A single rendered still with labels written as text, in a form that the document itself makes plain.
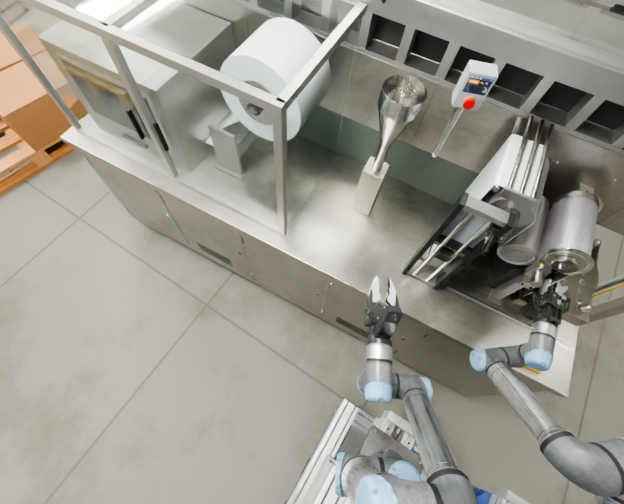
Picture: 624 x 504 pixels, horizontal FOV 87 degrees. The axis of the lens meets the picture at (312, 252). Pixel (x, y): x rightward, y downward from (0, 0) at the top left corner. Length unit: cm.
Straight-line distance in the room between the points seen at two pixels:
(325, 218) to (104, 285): 168
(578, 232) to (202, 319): 201
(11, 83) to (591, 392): 445
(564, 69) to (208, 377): 218
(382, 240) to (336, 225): 22
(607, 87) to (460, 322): 90
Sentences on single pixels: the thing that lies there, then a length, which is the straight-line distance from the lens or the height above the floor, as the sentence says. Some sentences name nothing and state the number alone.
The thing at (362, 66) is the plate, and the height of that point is 139.
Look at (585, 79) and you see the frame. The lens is 135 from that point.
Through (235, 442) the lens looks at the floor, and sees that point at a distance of 224.
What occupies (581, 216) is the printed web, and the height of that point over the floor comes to 131.
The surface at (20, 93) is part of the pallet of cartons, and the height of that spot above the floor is 49.
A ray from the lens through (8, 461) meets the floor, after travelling 269.
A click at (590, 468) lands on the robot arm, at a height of 129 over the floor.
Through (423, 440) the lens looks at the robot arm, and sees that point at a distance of 98.
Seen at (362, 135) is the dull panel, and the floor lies 108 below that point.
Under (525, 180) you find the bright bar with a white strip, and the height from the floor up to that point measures 146.
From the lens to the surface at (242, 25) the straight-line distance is 124.
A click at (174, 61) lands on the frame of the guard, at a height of 160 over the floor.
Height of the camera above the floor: 221
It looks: 64 degrees down
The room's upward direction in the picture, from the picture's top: 9 degrees clockwise
